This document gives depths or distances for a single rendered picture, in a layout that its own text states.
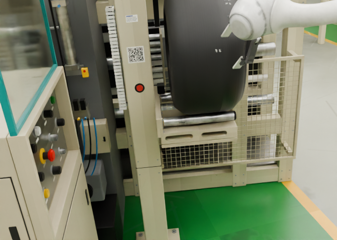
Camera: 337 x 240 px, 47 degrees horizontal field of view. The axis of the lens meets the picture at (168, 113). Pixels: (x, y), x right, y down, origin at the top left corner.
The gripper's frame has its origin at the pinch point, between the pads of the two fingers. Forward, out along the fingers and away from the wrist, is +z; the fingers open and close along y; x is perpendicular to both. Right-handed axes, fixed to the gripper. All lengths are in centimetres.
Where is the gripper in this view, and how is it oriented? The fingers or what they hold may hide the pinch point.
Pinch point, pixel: (231, 50)
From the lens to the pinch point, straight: 141.8
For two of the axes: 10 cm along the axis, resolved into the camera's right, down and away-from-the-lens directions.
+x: 9.3, -1.0, 3.6
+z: -2.8, 4.4, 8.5
